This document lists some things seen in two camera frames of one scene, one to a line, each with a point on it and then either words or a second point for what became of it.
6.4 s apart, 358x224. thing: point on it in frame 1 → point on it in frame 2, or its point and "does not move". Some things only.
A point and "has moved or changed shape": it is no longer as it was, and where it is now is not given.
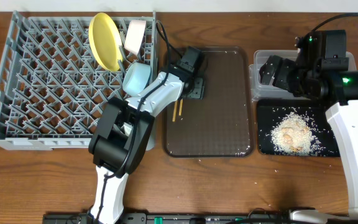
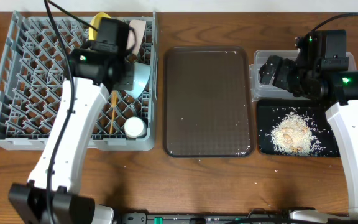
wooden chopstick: [181, 106] has moved or changed shape
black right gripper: [284, 66] does not move
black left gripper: [196, 88] → [124, 79]
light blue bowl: [136, 76] does not move
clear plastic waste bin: [262, 91] does not move
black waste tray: [294, 127] does not move
